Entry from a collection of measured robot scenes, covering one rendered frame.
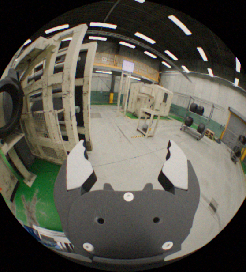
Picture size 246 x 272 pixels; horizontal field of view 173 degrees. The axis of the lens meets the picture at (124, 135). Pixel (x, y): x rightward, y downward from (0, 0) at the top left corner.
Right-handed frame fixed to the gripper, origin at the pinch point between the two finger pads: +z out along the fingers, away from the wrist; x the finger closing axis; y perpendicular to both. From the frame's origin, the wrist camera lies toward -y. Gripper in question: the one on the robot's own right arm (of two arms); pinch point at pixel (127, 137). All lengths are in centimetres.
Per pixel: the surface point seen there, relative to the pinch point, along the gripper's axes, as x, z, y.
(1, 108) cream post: -140, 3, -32
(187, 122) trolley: 321, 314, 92
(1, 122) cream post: -142, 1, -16
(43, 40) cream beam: -73, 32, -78
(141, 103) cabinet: 81, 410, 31
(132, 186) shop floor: 10, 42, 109
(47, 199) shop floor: -104, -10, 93
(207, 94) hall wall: 856, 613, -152
